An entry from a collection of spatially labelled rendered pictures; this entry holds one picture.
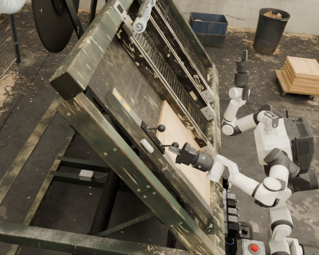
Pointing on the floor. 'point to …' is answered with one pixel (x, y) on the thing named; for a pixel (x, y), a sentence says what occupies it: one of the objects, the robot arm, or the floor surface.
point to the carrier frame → (16, 242)
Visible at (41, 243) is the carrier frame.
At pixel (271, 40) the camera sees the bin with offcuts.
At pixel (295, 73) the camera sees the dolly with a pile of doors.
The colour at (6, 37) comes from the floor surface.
